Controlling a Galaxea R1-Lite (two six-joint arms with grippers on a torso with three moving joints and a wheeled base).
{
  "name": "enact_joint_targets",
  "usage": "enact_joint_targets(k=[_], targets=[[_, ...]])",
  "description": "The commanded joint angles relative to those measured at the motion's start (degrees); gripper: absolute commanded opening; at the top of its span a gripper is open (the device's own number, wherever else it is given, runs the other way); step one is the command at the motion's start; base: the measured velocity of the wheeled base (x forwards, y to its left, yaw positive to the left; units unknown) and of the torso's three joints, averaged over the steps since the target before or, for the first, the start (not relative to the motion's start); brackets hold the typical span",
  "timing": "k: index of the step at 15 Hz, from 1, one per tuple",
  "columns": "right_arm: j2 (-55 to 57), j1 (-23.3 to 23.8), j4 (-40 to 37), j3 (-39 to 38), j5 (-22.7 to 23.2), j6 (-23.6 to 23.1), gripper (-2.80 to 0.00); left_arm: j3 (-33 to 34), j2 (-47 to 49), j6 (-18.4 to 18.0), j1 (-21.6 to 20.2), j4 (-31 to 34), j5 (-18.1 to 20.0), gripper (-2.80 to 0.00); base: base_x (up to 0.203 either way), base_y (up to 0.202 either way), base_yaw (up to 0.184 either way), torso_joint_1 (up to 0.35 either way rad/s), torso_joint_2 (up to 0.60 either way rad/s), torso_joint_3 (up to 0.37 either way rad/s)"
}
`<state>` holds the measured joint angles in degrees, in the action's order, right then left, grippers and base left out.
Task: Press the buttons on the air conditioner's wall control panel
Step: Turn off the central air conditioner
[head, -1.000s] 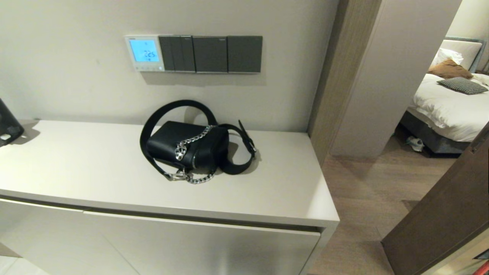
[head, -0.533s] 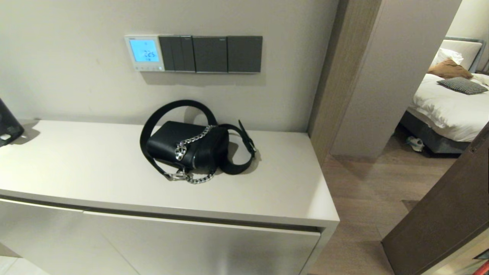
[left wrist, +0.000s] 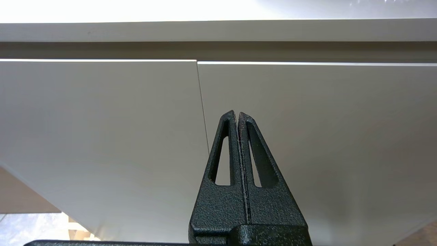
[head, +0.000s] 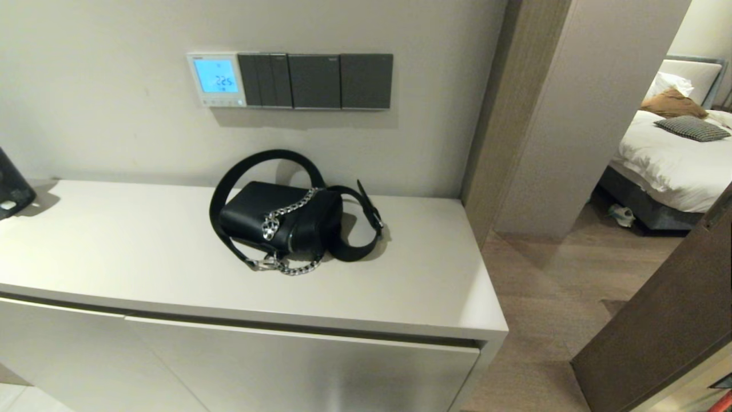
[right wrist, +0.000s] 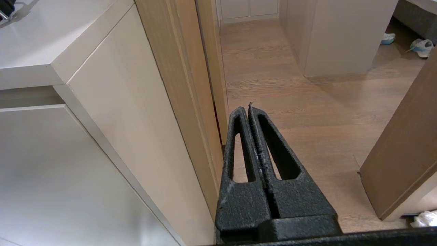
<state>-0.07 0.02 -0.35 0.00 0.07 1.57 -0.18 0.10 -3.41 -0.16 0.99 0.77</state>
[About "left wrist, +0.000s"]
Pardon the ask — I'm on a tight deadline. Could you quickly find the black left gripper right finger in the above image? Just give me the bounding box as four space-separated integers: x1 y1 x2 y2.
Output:
238 112 308 227

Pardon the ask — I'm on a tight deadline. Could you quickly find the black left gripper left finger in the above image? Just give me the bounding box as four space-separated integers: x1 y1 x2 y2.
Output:
189 110 247 245

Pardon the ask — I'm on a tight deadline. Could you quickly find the white cabinet door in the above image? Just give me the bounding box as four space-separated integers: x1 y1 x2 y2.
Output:
0 60 210 243
197 61 437 245

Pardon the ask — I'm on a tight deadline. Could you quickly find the white sideboard cabinet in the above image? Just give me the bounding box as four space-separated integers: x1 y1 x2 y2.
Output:
0 0 437 245

